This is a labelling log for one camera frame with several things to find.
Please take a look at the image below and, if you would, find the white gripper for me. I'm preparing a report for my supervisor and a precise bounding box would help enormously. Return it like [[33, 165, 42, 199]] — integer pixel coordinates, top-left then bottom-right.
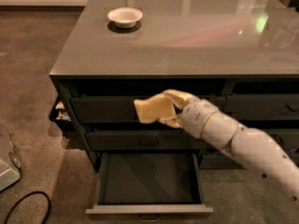
[[159, 90, 219, 138]]

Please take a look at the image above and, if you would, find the yellow sponge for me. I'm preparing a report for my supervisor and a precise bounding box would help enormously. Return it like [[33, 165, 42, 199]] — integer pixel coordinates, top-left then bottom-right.
[[134, 93, 176, 124]]

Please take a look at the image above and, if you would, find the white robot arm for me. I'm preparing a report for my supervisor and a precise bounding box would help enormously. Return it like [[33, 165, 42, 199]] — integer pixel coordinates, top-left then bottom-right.
[[164, 90, 299, 203]]

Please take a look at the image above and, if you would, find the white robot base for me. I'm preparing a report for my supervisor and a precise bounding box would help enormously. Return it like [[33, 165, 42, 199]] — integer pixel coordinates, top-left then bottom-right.
[[0, 122, 21, 191]]

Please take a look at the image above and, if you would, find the middle left drawer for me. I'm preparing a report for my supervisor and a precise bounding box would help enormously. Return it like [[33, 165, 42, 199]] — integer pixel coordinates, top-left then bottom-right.
[[86, 130, 207, 150]]

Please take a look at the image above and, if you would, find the bottom right drawer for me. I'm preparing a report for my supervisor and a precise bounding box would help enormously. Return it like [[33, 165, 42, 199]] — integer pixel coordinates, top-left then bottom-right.
[[198, 148, 299, 170]]

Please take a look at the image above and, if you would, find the top right drawer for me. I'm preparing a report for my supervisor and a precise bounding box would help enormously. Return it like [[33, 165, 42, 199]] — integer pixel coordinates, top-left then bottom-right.
[[223, 94, 299, 120]]

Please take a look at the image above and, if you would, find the open bottom left drawer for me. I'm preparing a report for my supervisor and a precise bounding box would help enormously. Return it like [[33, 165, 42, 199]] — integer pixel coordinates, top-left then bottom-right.
[[86, 152, 213, 224]]

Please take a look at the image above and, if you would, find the dark grey drawer cabinet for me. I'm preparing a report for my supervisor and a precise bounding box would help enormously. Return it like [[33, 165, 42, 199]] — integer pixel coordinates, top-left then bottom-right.
[[50, 0, 299, 164]]

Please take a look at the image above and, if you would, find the top left drawer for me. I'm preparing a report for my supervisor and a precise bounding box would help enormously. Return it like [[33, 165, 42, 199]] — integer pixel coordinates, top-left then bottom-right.
[[70, 96, 148, 124]]

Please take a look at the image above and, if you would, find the middle right drawer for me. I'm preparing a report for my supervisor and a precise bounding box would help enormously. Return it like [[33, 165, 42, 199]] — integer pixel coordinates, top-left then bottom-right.
[[264, 129, 299, 150]]

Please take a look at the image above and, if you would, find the white paper bowl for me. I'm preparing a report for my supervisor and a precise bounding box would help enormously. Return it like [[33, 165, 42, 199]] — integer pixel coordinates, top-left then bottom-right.
[[107, 7, 143, 29]]

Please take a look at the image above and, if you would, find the black cable on floor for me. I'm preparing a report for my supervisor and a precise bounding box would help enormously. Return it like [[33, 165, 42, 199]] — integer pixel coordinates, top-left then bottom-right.
[[3, 190, 52, 224]]

